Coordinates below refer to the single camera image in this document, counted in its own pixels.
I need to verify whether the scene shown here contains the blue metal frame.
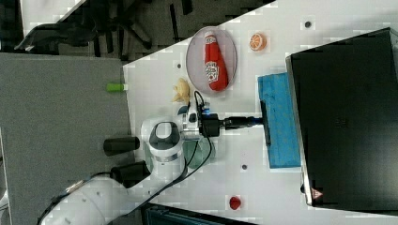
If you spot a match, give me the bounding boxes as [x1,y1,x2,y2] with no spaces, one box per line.
[141,203,254,225]

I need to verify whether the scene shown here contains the orange slice toy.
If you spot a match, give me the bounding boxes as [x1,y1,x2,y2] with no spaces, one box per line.
[250,33,267,52]

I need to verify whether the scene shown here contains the red ketchup bottle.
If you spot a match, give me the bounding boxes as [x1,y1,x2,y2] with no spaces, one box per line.
[205,31,229,92]

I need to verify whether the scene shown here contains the red strawberry toy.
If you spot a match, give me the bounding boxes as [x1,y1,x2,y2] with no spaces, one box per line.
[229,196,241,210]

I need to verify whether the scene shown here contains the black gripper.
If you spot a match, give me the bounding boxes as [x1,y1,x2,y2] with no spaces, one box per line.
[199,113,261,138]

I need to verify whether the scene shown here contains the green cup with handle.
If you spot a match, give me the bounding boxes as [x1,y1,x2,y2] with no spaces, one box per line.
[183,138,216,170]

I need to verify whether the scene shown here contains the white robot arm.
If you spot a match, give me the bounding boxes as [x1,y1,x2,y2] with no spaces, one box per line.
[37,108,263,225]

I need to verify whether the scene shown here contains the silver black toaster oven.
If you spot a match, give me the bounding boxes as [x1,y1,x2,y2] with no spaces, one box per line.
[256,27,398,212]

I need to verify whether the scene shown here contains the black cylinder lower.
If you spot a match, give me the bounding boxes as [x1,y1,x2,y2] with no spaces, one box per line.
[111,161,150,188]

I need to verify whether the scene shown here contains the black cylinder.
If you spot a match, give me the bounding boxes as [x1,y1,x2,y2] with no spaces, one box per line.
[103,136,140,157]
[111,161,150,188]

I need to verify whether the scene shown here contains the yellow banana peel toy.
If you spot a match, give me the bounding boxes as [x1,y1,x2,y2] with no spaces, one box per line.
[172,78,190,104]

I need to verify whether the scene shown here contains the black cylinder upper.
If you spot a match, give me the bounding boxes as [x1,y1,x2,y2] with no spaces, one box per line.
[103,136,140,157]

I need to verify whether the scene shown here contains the grey round plate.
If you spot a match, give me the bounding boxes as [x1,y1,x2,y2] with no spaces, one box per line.
[186,26,237,96]

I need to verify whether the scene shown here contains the small blue bowl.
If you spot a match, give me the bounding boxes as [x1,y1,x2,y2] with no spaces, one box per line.
[177,106,188,114]

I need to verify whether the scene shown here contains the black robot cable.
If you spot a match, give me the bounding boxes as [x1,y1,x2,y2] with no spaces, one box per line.
[37,90,214,225]

